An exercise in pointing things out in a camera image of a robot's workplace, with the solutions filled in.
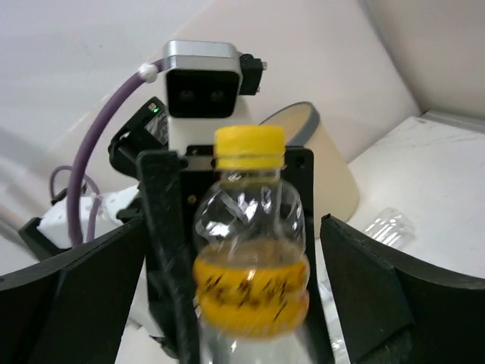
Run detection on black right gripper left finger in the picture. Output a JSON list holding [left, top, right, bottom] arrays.
[[1, 219, 146, 363]]

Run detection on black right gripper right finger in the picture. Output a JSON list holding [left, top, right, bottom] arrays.
[[320, 215, 484, 363]]

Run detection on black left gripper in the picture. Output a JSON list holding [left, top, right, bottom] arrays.
[[136, 146, 314, 364]]

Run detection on yellow cap orange label bottle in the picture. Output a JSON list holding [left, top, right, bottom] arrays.
[[193, 125, 310, 363]]

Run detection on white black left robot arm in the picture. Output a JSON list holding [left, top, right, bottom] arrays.
[[20, 97, 320, 363]]

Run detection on beige bin with grey rim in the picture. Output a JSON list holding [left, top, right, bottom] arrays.
[[262, 102, 360, 230]]

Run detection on clear unlabelled plastic bottle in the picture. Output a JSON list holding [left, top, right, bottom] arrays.
[[364, 208, 416, 249]]

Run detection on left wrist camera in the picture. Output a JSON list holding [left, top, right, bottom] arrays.
[[163, 39, 268, 119]]

